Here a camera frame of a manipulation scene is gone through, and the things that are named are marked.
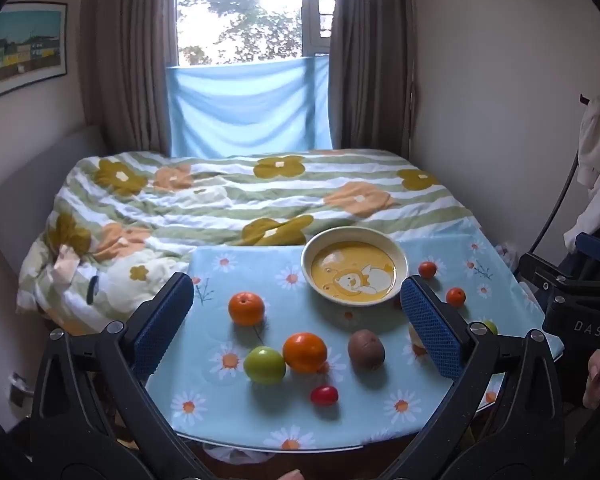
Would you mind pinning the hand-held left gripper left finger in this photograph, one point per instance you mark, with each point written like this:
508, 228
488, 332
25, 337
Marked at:
162, 325

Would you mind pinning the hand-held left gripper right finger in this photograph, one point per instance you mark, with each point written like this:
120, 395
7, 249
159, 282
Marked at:
430, 330

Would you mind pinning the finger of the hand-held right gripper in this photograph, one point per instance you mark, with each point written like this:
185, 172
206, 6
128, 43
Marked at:
597, 249
542, 272

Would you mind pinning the green apple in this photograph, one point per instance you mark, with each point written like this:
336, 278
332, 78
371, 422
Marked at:
491, 328
265, 366

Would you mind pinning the brown wrinkled fruit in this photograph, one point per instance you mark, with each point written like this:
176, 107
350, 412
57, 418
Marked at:
366, 350

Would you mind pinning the cream bowl with bear print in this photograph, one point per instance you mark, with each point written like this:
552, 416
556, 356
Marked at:
352, 267

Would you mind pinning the orange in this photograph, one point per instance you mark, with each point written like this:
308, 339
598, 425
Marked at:
246, 308
305, 352

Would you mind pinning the person's right hand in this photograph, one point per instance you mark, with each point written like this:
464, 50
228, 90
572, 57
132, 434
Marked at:
595, 380

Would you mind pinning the person's left hand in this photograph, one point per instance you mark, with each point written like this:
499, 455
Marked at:
286, 475

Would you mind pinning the crumpled plastic bag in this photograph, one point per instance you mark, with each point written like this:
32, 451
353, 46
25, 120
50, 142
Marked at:
506, 252

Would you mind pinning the blue daisy tablecloth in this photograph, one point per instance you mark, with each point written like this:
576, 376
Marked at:
370, 410

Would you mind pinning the red cherry tomato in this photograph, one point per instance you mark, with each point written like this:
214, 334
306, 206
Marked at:
324, 395

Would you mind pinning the floral striped duvet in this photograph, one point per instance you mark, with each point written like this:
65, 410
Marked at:
230, 200

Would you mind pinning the grey padded headboard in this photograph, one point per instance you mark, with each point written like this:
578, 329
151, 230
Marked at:
40, 170

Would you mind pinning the light blue cloth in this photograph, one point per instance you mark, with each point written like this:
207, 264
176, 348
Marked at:
245, 105

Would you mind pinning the grey-brown curtain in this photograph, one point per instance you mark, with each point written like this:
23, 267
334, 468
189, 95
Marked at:
370, 60
130, 60

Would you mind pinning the framed landscape picture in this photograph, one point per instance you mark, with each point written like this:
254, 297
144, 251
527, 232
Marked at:
22, 45

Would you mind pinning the window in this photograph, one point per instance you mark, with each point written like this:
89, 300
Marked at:
240, 10

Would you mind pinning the white wall socket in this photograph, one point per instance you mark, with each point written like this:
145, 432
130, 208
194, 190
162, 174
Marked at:
16, 390

